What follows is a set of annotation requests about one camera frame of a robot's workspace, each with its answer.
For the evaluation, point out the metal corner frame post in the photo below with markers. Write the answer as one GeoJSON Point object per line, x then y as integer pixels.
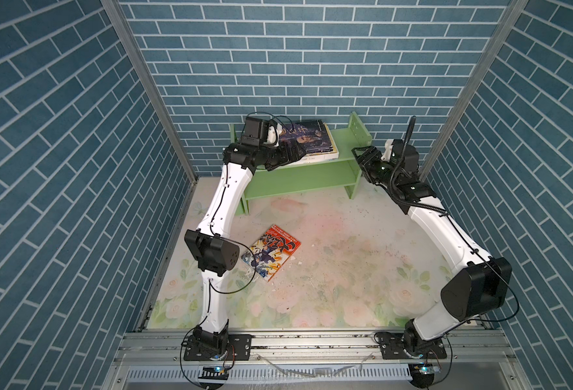
{"type": "Point", "coordinates": [123, 30]}
{"type": "Point", "coordinates": [508, 19]}

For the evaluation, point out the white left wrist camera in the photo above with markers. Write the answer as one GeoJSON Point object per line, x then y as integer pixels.
{"type": "Point", "coordinates": [273, 136]}

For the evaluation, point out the red manga comic book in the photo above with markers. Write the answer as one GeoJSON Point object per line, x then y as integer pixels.
{"type": "Point", "coordinates": [270, 252]}

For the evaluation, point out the metal corner frame post left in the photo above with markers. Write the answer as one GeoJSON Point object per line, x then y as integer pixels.
{"type": "Point", "coordinates": [123, 30]}

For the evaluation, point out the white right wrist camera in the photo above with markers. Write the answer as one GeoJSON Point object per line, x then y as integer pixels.
{"type": "Point", "coordinates": [388, 151]}

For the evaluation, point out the white book brown stripes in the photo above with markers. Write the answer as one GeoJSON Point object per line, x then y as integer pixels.
{"type": "Point", "coordinates": [316, 158]}

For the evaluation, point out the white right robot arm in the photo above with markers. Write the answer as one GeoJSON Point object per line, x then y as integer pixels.
{"type": "Point", "coordinates": [479, 282]}

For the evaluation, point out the green shelf rack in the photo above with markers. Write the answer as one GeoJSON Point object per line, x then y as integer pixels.
{"type": "Point", "coordinates": [343, 172]}

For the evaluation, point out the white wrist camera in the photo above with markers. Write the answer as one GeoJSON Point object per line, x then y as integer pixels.
{"type": "Point", "coordinates": [273, 136]}
{"type": "Point", "coordinates": [388, 151]}

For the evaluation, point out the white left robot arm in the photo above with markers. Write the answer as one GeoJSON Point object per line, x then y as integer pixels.
{"type": "Point", "coordinates": [210, 243]}

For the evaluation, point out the metal base rail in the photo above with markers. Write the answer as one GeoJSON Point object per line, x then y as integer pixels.
{"type": "Point", "coordinates": [467, 358]}

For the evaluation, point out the purple book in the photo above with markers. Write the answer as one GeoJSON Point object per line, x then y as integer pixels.
{"type": "Point", "coordinates": [313, 135]}

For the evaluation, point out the metal corner frame post right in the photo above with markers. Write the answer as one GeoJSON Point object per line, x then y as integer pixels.
{"type": "Point", "coordinates": [508, 19]}

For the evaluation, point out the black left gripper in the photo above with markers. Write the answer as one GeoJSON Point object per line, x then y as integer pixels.
{"type": "Point", "coordinates": [283, 158]}

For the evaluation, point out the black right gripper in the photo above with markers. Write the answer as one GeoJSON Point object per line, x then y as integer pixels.
{"type": "Point", "coordinates": [371, 154]}

